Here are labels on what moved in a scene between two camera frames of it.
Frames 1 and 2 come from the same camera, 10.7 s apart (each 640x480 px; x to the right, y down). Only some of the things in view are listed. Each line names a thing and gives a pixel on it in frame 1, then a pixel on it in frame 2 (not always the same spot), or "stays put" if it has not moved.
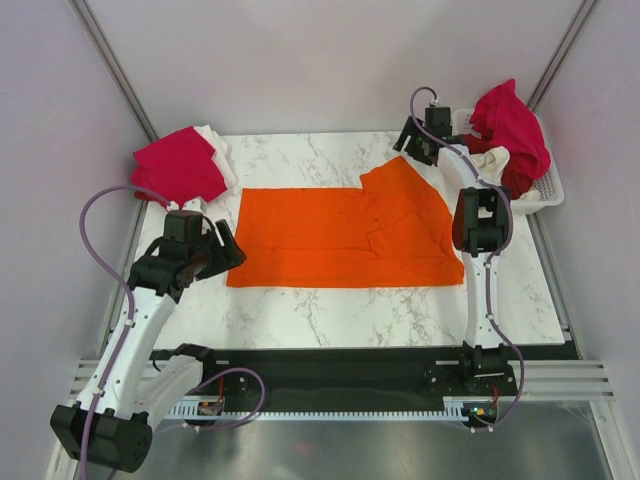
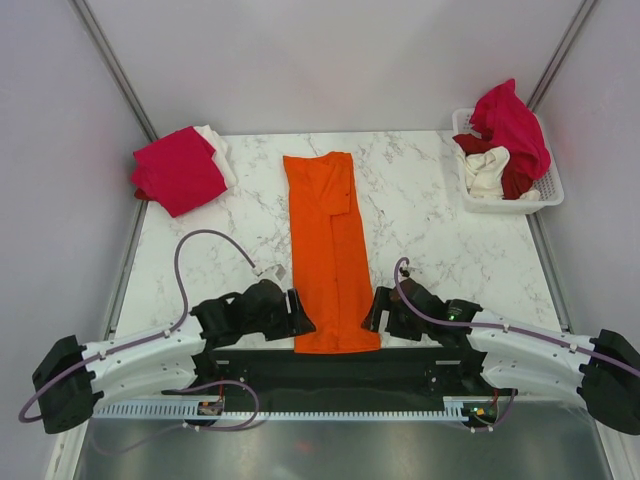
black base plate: [479, 378] stays put
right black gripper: [410, 129] to [380, 302]
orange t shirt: [391, 232] to [330, 263]
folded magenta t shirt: [179, 167] stays put
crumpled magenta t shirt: [503, 116] stays put
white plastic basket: [548, 189] stays put
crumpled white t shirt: [489, 165] stays put
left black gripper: [227, 256] to [294, 323]
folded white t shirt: [222, 157] stays put
